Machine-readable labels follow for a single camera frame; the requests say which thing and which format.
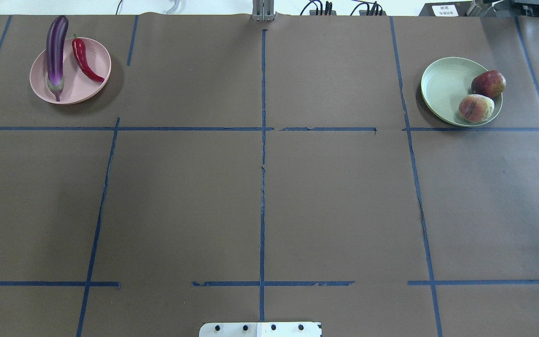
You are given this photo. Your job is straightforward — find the light green plate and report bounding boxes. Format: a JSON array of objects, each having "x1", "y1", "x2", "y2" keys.
[{"x1": 421, "y1": 56, "x2": 503, "y2": 127}]

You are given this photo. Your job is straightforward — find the purple eggplant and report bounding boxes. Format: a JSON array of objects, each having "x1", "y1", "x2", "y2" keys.
[{"x1": 45, "y1": 15, "x2": 69, "y2": 102}]

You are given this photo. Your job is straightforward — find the white camera pedestal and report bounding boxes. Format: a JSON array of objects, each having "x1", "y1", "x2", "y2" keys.
[{"x1": 198, "y1": 322, "x2": 323, "y2": 337}]

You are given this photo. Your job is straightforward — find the pink plate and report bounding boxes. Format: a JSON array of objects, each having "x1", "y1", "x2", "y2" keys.
[{"x1": 29, "y1": 37, "x2": 112, "y2": 105}]

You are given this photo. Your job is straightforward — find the red chili pepper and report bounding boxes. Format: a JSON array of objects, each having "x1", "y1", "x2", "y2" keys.
[{"x1": 72, "y1": 34, "x2": 105, "y2": 83}]

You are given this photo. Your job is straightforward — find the aluminium frame post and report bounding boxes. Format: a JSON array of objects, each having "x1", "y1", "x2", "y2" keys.
[{"x1": 252, "y1": 0, "x2": 276, "y2": 22}]

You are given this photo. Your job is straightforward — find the red yellow pomegranate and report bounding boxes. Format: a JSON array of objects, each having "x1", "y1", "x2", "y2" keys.
[{"x1": 471, "y1": 70, "x2": 507, "y2": 99}]

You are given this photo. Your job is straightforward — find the black label box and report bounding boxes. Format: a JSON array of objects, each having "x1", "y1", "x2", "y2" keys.
[{"x1": 418, "y1": 0, "x2": 472, "y2": 17}]

